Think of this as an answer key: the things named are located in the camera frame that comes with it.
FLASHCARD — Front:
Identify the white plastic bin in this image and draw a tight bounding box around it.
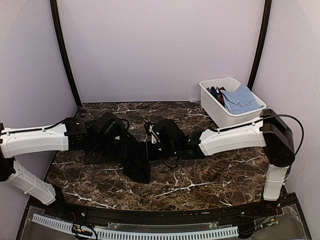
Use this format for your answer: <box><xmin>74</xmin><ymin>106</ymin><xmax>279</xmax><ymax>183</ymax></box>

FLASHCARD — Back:
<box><xmin>199</xmin><ymin>77</ymin><xmax>267</xmax><ymax>128</ymax></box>

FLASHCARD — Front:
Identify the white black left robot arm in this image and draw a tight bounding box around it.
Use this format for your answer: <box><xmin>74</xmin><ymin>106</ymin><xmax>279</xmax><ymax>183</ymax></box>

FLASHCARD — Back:
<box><xmin>0</xmin><ymin>116</ymin><xmax>127</xmax><ymax>218</ymax></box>

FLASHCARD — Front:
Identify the white slotted cable duct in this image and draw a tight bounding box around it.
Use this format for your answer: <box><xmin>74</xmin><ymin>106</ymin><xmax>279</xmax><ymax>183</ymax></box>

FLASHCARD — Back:
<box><xmin>32</xmin><ymin>213</ymin><xmax>239</xmax><ymax>240</ymax></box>

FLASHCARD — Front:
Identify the black right frame post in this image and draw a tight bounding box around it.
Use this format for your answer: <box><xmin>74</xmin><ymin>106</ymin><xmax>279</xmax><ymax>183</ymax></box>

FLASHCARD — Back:
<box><xmin>247</xmin><ymin>0</ymin><xmax>272</xmax><ymax>91</ymax></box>

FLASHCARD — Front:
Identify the black frame post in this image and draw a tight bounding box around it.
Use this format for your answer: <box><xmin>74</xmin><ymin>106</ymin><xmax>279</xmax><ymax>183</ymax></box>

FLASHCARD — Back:
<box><xmin>49</xmin><ymin>0</ymin><xmax>82</xmax><ymax>108</ymax></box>
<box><xmin>247</xmin><ymin>0</ymin><xmax>272</xmax><ymax>91</ymax></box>

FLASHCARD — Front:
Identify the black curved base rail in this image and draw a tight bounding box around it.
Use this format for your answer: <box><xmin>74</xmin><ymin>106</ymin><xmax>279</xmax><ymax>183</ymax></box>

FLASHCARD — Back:
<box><xmin>51</xmin><ymin>201</ymin><xmax>274</xmax><ymax>225</ymax></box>

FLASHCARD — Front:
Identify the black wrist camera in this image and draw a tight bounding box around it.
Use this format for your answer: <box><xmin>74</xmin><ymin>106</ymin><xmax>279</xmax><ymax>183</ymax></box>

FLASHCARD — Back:
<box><xmin>144</xmin><ymin>118</ymin><xmax>186</xmax><ymax>144</ymax></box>
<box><xmin>95</xmin><ymin>112</ymin><xmax>130</xmax><ymax>138</ymax></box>

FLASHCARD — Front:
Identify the black long sleeve shirt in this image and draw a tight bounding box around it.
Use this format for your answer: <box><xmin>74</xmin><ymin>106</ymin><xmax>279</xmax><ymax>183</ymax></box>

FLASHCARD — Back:
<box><xmin>86</xmin><ymin>124</ymin><xmax>152</xmax><ymax>185</ymax></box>

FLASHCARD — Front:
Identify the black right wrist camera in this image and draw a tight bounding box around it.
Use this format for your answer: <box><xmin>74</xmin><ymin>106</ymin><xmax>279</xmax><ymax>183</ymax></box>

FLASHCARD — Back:
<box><xmin>144</xmin><ymin>118</ymin><xmax>186</xmax><ymax>144</ymax></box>

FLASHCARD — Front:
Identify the light blue polo shirt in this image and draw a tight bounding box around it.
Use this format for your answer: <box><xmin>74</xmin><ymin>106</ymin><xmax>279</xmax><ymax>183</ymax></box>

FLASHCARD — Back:
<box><xmin>221</xmin><ymin>83</ymin><xmax>263</xmax><ymax>115</ymax></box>

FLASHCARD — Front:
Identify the red navy plaid shirt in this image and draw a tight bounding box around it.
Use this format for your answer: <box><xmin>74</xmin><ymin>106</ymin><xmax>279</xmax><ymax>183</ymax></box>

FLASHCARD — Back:
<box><xmin>207</xmin><ymin>86</ymin><xmax>225</xmax><ymax>106</ymax></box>

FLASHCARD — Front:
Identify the black left frame post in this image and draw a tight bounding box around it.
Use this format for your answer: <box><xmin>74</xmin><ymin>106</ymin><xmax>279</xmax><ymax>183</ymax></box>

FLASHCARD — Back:
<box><xmin>49</xmin><ymin>0</ymin><xmax>82</xmax><ymax>108</ymax></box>

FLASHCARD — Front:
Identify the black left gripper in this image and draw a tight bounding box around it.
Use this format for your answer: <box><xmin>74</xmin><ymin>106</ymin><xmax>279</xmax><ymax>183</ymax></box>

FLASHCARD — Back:
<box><xmin>91</xmin><ymin>137</ymin><xmax>131</xmax><ymax>162</ymax></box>

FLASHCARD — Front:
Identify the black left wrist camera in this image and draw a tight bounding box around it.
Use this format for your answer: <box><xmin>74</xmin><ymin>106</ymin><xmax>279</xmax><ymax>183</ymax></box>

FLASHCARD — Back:
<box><xmin>95</xmin><ymin>112</ymin><xmax>130</xmax><ymax>138</ymax></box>

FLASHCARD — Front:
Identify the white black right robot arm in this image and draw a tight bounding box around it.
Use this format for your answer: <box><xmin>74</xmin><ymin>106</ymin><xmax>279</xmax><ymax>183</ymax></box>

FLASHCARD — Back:
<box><xmin>144</xmin><ymin>109</ymin><xmax>300</xmax><ymax>217</ymax></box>

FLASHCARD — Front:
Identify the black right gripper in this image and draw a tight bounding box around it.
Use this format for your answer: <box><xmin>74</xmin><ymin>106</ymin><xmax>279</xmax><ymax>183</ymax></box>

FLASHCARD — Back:
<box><xmin>139</xmin><ymin>140</ymin><xmax>179</xmax><ymax>160</ymax></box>

